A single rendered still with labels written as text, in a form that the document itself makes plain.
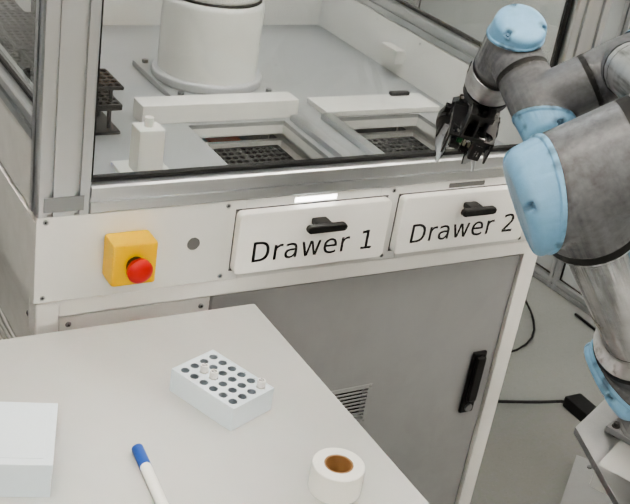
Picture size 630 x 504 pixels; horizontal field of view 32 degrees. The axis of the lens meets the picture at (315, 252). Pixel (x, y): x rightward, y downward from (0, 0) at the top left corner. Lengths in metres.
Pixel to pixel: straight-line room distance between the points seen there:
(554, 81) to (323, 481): 0.60
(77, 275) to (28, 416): 0.32
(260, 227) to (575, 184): 0.79
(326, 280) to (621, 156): 0.94
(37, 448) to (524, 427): 1.89
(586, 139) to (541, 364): 2.31
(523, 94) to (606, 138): 0.41
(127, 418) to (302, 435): 0.24
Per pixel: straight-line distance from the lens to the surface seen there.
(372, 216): 1.88
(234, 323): 1.78
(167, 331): 1.74
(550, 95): 1.49
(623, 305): 1.28
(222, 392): 1.55
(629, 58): 1.39
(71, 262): 1.69
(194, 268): 1.78
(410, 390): 2.21
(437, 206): 1.95
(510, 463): 2.92
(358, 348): 2.07
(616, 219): 1.12
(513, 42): 1.51
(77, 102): 1.58
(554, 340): 3.52
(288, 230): 1.80
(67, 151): 1.61
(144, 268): 1.65
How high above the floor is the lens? 1.68
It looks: 27 degrees down
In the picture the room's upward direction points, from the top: 10 degrees clockwise
